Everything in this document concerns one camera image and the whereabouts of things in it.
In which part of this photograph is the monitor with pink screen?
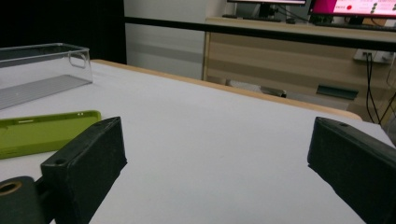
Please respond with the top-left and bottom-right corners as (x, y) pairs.
(307, 0), (396, 20)

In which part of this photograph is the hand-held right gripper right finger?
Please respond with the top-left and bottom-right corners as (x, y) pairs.
(307, 116), (396, 224)

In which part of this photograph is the black keyboard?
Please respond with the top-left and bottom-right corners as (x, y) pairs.
(221, 13), (283, 23)

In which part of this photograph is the white power strip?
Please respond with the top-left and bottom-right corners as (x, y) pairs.
(353, 49), (396, 64)

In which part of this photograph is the black metal rail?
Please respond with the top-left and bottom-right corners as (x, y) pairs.
(124, 16), (396, 53)

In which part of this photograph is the black curtain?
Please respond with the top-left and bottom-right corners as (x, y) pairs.
(0, 0), (127, 64)

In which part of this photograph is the clear plastic bin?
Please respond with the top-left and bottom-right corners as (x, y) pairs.
(0, 42), (93, 110)

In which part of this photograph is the black monitor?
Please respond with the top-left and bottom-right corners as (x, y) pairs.
(226, 0), (307, 19)

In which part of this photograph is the white cabinet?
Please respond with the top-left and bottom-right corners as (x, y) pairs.
(123, 0), (228, 80)

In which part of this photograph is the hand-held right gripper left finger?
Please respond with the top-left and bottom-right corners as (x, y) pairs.
(40, 116), (128, 224)

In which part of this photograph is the light wooden desk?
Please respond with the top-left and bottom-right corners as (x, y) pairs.
(202, 17), (396, 125)

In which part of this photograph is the dark drawer handle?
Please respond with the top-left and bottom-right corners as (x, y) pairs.
(316, 84), (360, 101)

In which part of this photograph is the black cable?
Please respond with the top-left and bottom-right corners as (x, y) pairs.
(364, 52), (382, 124)

